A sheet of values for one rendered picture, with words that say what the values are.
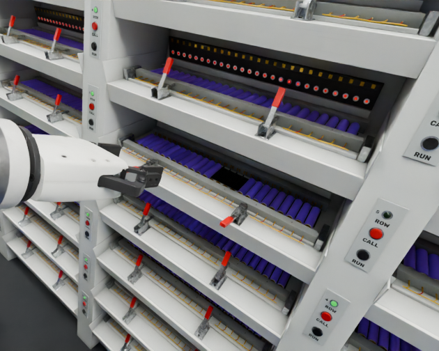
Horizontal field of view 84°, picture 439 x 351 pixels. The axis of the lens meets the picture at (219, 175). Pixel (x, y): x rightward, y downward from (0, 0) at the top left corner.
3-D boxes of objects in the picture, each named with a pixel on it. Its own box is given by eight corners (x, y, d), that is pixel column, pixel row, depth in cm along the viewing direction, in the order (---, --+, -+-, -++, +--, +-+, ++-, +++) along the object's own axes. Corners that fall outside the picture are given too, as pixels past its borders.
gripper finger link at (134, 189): (68, 172, 28) (108, 170, 33) (117, 200, 25) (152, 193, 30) (70, 162, 28) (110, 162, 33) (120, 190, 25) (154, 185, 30)
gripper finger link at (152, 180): (118, 188, 31) (155, 184, 37) (136, 199, 30) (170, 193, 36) (125, 165, 31) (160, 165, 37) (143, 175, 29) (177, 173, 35)
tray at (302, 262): (309, 285, 47) (326, 256, 41) (104, 166, 71) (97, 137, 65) (333, 222, 61) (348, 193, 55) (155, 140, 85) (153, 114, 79)
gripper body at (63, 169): (-28, 179, 26) (75, 175, 36) (22, 225, 22) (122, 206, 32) (-18, 109, 24) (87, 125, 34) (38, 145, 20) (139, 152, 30)
